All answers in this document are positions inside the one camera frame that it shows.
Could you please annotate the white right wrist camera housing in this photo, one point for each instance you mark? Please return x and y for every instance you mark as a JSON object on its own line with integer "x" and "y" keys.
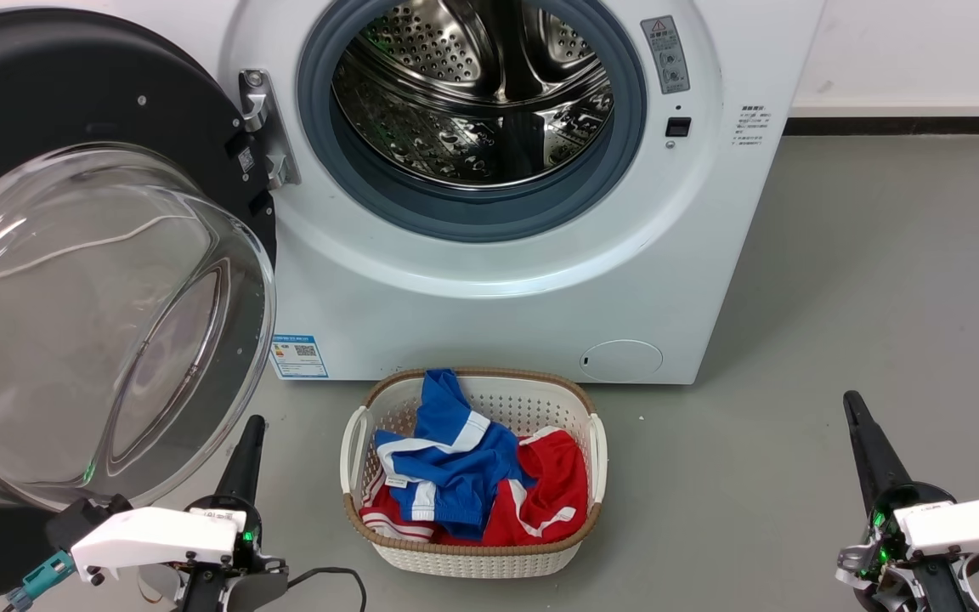
{"x": 974, "y": 523}

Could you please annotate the white plastic laundry basket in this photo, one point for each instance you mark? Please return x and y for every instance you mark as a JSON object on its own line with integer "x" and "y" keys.
{"x": 472, "y": 563}

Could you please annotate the white front-load washing machine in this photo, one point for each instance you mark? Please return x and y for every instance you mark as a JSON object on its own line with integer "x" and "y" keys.
{"x": 498, "y": 323}

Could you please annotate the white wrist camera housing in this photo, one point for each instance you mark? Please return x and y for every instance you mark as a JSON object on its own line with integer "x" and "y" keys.
{"x": 158, "y": 535}
{"x": 974, "y": 523}

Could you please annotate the small printed text label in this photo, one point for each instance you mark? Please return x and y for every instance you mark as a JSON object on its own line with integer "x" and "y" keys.
{"x": 749, "y": 126}

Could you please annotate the red garment with white stripes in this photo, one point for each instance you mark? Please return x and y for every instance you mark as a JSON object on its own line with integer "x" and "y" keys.
{"x": 553, "y": 489}

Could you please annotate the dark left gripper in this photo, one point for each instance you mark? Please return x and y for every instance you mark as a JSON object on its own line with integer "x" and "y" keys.
{"x": 239, "y": 586}

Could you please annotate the grey warning sticker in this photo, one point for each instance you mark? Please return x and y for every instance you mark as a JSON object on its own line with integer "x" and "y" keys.
{"x": 666, "y": 55}

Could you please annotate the black door latch slot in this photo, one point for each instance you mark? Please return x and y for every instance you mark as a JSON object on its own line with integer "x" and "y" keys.
{"x": 678, "y": 127}

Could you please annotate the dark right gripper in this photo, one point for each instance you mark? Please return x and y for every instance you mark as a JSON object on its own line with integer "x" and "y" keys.
{"x": 880, "y": 552}

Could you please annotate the blue energy label sticker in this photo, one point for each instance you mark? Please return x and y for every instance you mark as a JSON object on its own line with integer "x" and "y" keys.
{"x": 299, "y": 357}

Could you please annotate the round white filter cover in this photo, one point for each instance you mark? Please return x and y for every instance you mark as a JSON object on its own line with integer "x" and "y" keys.
{"x": 621, "y": 360}

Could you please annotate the blue garment with white stripes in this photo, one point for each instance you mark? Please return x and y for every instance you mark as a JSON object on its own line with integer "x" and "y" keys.
{"x": 455, "y": 472}

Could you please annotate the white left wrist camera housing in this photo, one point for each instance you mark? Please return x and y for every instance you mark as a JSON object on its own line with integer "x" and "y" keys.
{"x": 158, "y": 535}

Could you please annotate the black round washer door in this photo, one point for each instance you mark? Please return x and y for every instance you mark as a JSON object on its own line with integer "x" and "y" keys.
{"x": 73, "y": 85}

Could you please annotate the metal door hinge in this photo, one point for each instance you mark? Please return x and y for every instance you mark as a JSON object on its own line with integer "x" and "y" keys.
{"x": 273, "y": 136}

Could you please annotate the stainless steel washer drum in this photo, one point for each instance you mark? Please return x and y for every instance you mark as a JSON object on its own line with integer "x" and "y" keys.
{"x": 472, "y": 93}

